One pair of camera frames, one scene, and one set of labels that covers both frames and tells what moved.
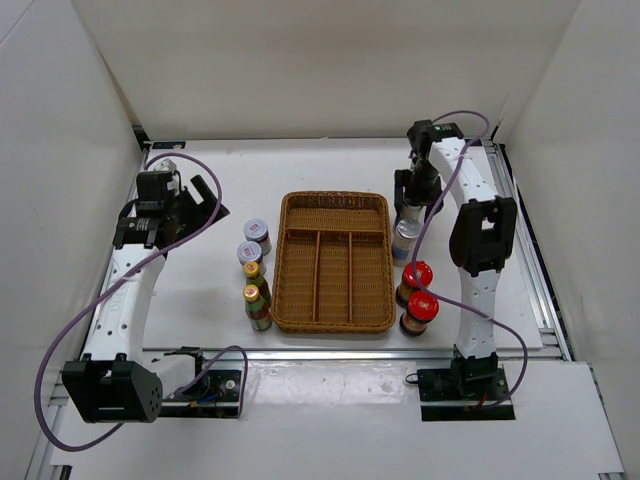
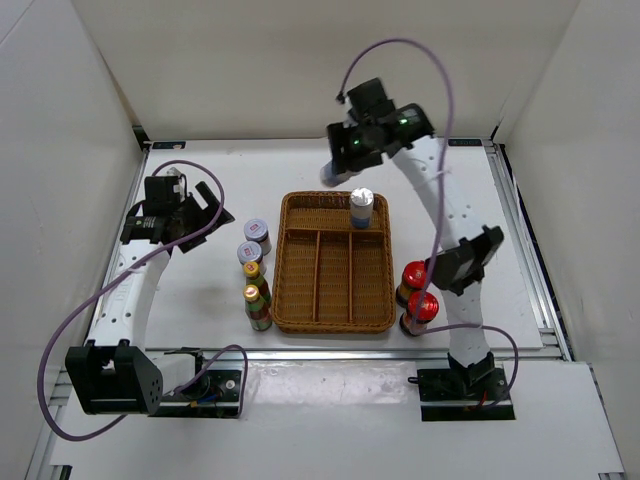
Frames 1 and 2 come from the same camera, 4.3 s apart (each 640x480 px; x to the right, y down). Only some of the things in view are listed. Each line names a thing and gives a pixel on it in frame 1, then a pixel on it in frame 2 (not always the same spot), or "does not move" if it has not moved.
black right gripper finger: x=429 y=208 to x=367 y=160
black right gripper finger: x=400 y=178 to x=340 y=139
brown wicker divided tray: x=332 y=269 does not move
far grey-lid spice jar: x=257 y=230 does not move
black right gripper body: x=423 y=185 to x=361 y=142
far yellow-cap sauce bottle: x=252 y=272 does not move
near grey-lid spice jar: x=251 y=252 does not move
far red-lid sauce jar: x=417 y=275 does not move
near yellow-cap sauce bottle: x=256 y=311 does not move
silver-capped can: x=406 y=236 to x=329 y=177
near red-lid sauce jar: x=422 y=307 does not move
